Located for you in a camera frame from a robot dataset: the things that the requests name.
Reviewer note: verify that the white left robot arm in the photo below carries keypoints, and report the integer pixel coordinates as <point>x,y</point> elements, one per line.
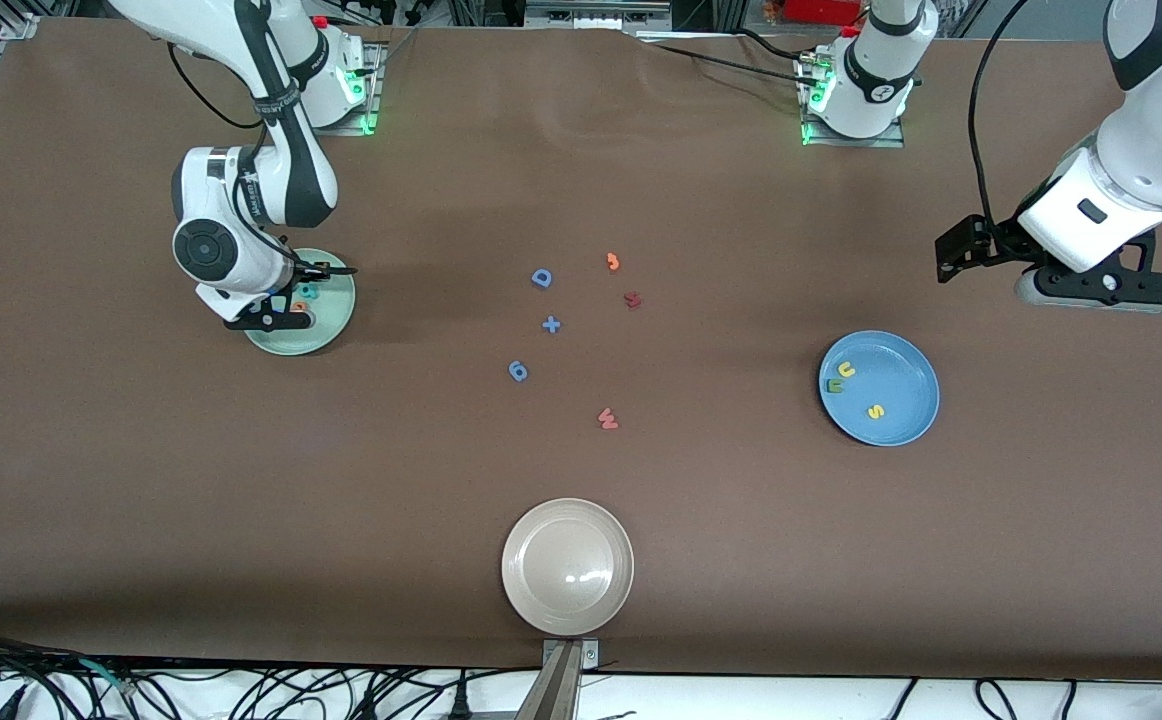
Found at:
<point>1161,140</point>

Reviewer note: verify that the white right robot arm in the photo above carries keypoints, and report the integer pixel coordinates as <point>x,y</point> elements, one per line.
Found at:
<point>206,30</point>

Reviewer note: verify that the pale green plate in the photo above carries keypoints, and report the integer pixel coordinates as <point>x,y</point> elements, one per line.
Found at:
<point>336,310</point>

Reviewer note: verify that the blue plate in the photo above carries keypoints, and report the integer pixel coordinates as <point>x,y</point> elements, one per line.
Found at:
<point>891,390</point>

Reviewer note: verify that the blue foam letter D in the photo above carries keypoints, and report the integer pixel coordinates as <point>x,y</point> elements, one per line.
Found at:
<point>535,279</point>

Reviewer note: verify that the blue foam letter g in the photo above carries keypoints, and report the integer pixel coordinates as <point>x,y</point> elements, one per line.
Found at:
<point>522,377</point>

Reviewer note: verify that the blue foam plus sign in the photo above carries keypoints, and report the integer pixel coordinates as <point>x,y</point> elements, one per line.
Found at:
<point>551,324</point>

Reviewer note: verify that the red box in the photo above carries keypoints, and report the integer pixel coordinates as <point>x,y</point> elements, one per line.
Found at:
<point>821,10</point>

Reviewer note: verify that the pink foam letter w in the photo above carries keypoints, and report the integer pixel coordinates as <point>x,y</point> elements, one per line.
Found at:
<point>608,421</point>

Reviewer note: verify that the grey metal equipment rack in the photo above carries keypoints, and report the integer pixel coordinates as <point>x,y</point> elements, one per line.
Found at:
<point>591,15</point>

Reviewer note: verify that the beige plate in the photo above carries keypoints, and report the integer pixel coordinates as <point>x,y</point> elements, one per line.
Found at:
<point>566,570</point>

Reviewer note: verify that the black power plug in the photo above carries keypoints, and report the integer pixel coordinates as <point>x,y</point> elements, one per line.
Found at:
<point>460,705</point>

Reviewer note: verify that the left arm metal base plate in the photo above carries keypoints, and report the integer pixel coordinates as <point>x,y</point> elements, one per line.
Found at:
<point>891,140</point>

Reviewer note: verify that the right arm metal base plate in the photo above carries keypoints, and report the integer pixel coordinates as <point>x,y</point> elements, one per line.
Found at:
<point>371,110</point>

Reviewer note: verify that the aluminium frame corner bracket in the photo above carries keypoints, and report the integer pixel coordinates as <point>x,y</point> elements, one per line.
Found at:
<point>21,25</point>

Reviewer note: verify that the aluminium camera post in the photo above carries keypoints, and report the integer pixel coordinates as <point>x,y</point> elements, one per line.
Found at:
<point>559,690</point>

